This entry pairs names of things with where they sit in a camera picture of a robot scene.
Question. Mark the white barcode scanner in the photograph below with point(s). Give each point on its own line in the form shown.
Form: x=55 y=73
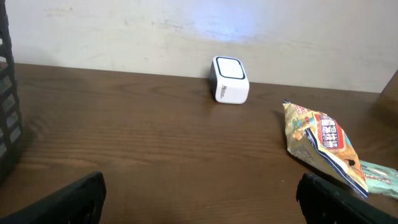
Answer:
x=228 y=80

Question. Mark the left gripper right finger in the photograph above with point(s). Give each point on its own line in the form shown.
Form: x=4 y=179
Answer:
x=323 y=202

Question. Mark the yellow snack bag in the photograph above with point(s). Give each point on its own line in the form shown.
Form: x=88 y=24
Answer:
x=319 y=141

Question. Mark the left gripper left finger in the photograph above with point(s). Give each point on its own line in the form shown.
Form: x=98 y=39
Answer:
x=79 y=202

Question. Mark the grey plastic shopping basket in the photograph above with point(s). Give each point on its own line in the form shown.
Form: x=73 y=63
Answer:
x=11 y=119

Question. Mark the light green wet wipes pack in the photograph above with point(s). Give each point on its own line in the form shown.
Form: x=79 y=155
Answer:
x=380 y=179

